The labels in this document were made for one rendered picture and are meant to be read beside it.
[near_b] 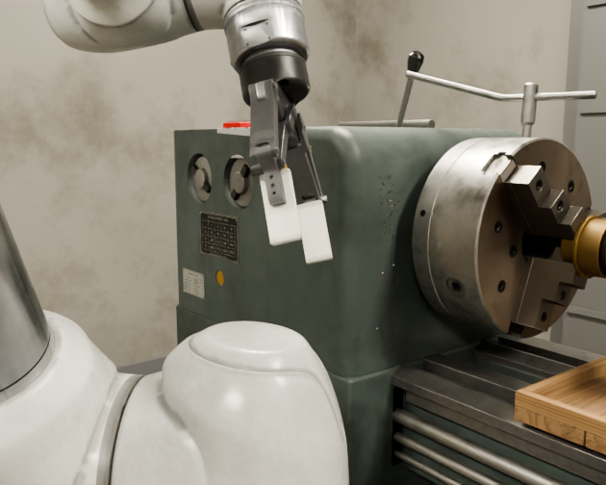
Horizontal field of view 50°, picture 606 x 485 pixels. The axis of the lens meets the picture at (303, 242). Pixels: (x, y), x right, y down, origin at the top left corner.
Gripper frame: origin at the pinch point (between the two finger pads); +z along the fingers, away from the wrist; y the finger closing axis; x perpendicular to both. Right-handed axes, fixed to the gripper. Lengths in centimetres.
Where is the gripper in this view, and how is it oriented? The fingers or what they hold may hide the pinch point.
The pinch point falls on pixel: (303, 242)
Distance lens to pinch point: 67.1
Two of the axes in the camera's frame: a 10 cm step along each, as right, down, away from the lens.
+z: 1.7, 9.6, -2.1
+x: 9.5, -2.1, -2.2
